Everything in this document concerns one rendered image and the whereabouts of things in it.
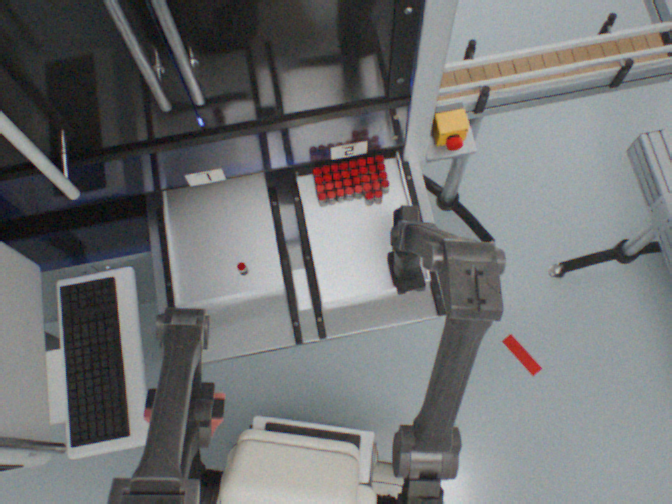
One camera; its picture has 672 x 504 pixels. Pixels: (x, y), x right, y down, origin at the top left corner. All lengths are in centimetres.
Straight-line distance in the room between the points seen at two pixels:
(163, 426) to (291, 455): 25
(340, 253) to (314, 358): 90
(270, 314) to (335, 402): 90
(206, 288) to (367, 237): 41
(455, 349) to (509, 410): 153
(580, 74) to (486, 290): 102
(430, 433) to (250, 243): 75
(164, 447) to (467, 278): 47
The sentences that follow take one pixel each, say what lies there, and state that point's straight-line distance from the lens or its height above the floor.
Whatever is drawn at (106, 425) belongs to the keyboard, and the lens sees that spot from 178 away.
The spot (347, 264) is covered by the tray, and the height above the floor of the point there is 88.
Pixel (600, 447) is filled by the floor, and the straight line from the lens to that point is 264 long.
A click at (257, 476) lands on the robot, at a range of 114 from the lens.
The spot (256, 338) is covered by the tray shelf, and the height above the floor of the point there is 88.
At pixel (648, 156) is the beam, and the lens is 233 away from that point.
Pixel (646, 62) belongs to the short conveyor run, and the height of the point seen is 93.
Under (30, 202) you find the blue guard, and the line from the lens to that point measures 172.
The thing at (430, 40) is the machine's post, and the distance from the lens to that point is 134.
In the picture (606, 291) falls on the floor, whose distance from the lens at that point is 274.
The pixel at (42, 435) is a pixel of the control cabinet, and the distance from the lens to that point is 180.
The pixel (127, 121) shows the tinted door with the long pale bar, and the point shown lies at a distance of 143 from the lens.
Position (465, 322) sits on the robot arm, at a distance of 100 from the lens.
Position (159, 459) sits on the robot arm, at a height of 157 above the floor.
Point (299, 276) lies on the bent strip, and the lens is 169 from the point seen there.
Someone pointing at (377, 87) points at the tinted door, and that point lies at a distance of 145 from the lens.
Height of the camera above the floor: 250
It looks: 72 degrees down
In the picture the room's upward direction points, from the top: 7 degrees counter-clockwise
